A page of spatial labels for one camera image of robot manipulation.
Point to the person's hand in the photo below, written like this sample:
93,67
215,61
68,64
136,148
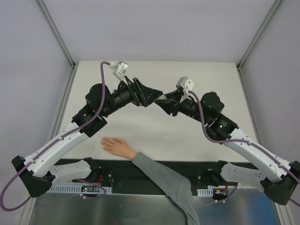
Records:
118,147

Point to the left aluminium frame post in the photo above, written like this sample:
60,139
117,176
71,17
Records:
54,30

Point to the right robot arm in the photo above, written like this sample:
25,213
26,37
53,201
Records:
276,177

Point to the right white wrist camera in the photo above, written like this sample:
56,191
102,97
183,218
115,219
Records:
184,85

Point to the right white cable duct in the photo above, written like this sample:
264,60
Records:
205,192

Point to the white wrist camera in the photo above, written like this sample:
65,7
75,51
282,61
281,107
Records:
119,70
184,85

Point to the right aluminium frame post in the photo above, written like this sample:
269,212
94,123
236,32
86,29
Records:
267,19

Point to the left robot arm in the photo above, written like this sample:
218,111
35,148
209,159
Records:
39,172

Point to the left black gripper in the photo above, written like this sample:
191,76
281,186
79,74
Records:
136,91

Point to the aluminium frame post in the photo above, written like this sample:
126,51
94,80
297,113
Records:
54,30
267,19

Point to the grey sleeved forearm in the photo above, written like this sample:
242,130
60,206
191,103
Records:
174,185

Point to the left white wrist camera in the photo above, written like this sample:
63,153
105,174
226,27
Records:
119,70

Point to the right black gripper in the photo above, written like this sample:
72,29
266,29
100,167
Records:
176,103

